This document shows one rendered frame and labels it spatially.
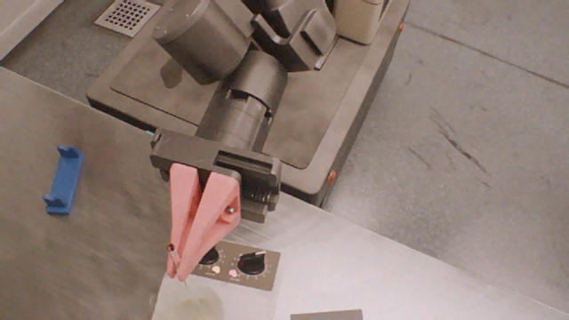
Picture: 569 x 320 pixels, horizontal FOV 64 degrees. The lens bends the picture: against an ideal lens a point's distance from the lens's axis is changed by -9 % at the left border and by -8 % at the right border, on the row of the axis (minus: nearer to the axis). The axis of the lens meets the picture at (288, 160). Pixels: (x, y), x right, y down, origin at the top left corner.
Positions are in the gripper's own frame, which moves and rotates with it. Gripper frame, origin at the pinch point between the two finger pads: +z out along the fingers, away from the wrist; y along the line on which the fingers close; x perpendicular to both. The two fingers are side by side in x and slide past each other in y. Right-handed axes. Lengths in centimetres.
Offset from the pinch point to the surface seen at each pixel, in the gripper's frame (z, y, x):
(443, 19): -161, 38, 101
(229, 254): -9.6, -0.5, 21.8
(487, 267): -54, 62, 101
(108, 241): -7.7, -17.4, 26.0
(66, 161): -16.6, -28.5, 25.0
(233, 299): -3.3, 2.2, 17.3
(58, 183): -13.0, -27.8, 25.0
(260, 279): -7.1, 4.0, 20.3
